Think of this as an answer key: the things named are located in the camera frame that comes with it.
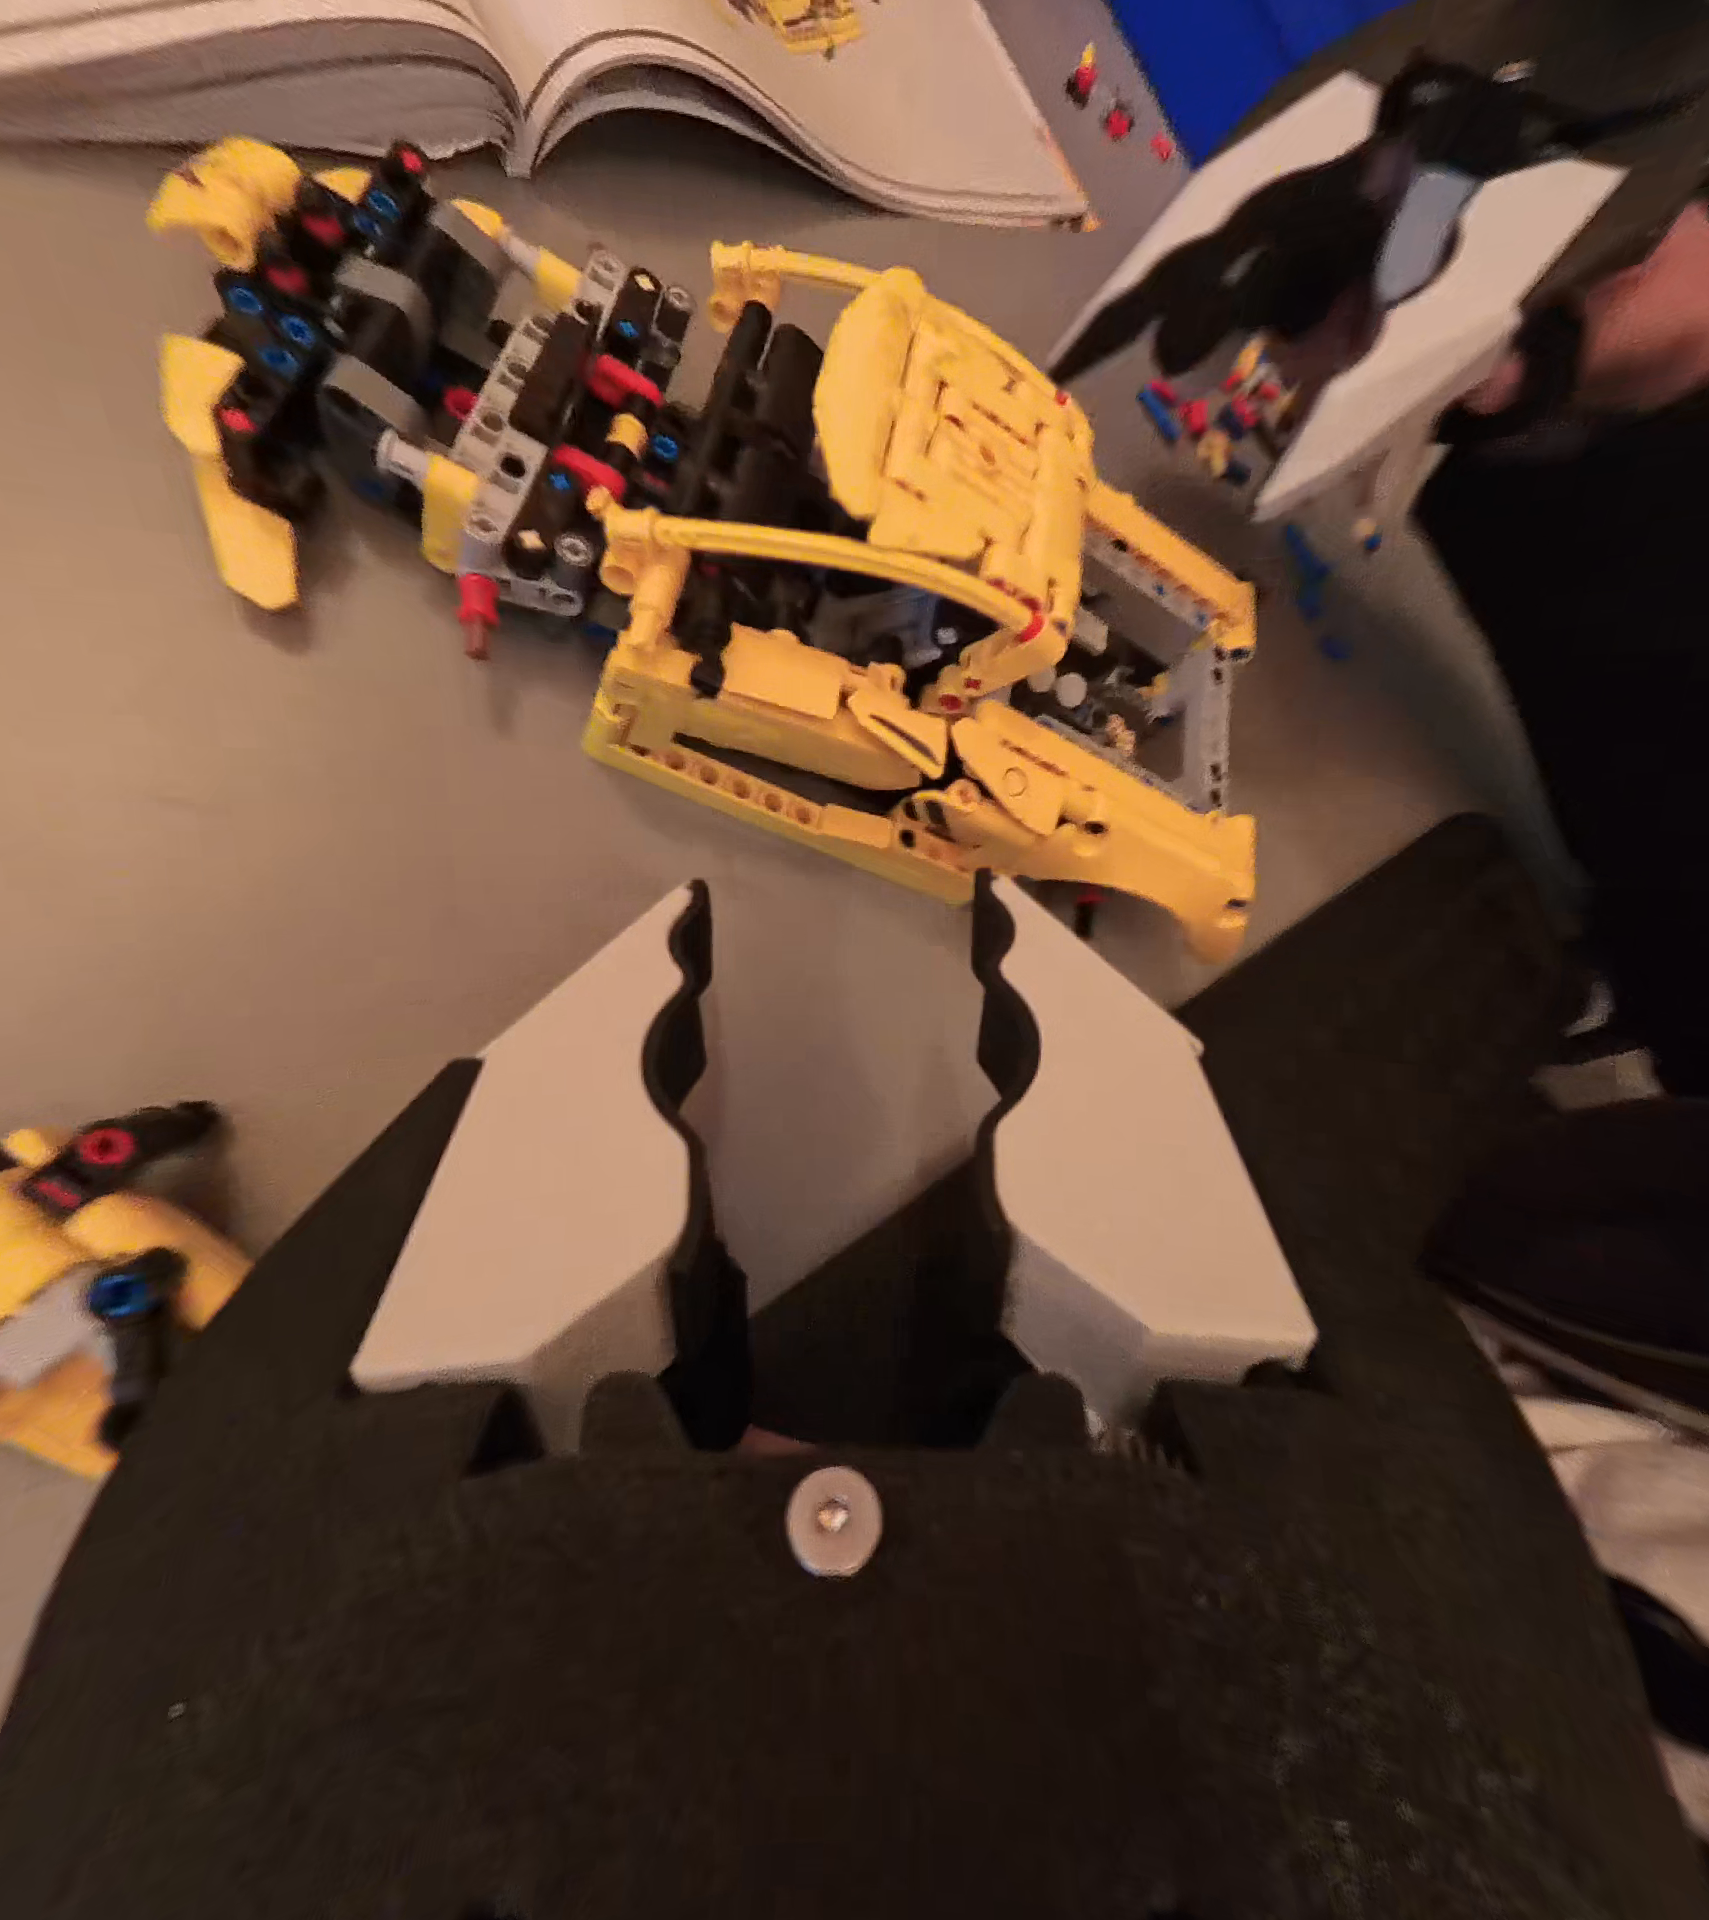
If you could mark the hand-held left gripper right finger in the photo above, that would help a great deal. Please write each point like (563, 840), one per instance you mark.
(1154, 1200)

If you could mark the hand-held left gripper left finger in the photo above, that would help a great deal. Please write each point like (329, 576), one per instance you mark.
(538, 1200)

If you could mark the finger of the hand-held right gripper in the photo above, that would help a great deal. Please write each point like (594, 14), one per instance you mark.
(1214, 188)
(1393, 405)

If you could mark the yellow brick toy car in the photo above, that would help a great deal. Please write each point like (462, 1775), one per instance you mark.
(943, 436)

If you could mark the grey desk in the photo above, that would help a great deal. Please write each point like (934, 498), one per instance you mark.
(196, 842)

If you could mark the person's right hand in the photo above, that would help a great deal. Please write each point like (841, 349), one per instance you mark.
(1680, 324)

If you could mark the blue plastic bin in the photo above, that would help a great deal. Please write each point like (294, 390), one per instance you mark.
(1214, 60)

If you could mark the scattered small coloured brick pins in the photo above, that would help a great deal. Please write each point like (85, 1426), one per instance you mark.
(1221, 419)

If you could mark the open instruction book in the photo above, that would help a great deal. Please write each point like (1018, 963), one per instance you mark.
(794, 89)

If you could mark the person's fleece-lined jacket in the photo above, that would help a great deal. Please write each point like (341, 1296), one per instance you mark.
(1665, 751)

